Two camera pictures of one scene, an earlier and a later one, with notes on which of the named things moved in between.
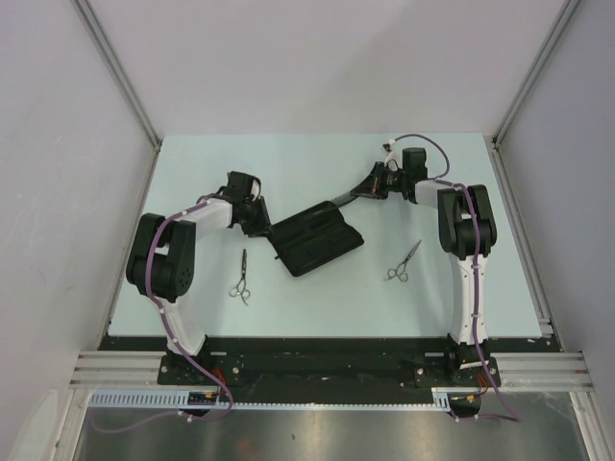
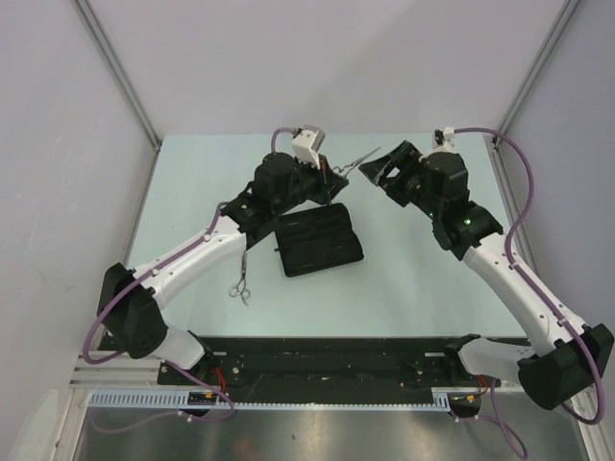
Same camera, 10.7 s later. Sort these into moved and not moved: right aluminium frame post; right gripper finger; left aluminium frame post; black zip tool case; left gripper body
Moved: black zip tool case; left gripper body; right gripper finger
Not moved: left aluminium frame post; right aluminium frame post
